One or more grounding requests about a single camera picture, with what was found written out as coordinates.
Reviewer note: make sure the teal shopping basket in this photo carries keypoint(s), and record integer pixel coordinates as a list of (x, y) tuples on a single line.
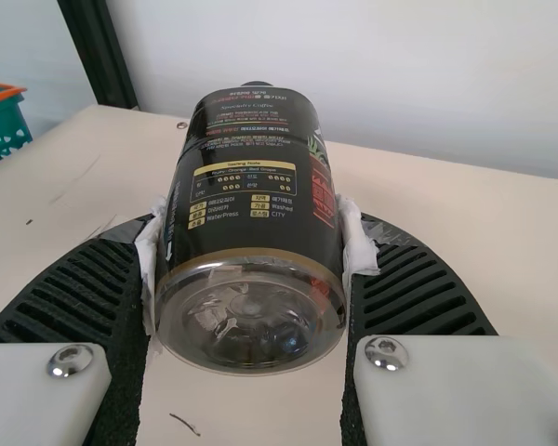
[(2, 135)]

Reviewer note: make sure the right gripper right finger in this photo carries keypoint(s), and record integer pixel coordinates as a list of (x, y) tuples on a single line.
[(446, 395)]

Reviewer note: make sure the black post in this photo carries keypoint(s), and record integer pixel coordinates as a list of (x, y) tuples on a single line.
[(104, 56)]

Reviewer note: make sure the dark coffee bottle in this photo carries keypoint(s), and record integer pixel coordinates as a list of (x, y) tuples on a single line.
[(251, 232)]

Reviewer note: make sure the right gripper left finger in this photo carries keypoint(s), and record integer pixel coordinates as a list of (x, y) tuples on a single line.
[(42, 395)]

